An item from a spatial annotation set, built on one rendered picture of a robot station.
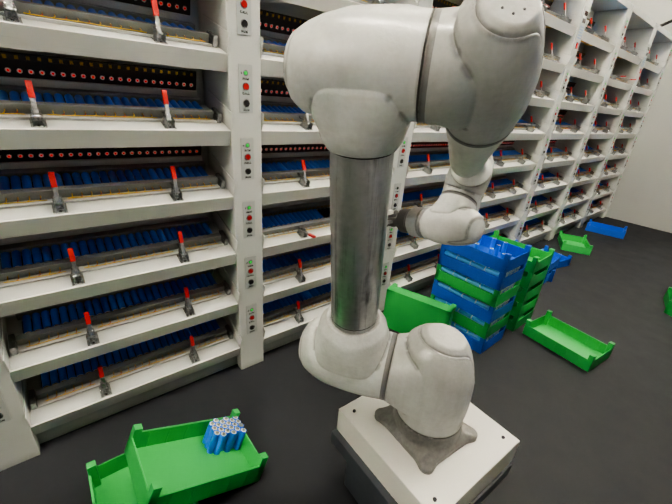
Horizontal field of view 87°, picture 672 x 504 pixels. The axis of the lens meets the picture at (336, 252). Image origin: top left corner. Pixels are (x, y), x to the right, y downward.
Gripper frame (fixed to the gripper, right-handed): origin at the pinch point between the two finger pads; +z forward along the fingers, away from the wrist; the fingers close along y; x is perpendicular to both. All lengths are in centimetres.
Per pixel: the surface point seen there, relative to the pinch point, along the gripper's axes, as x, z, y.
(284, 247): -10.4, 21.5, -21.2
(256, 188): 11.9, 16.2, -32.2
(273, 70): 45, 10, -26
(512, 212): -23, 29, 168
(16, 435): -47, 29, -103
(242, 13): 57, 6, -35
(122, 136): 28, 13, -67
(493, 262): -24, -20, 50
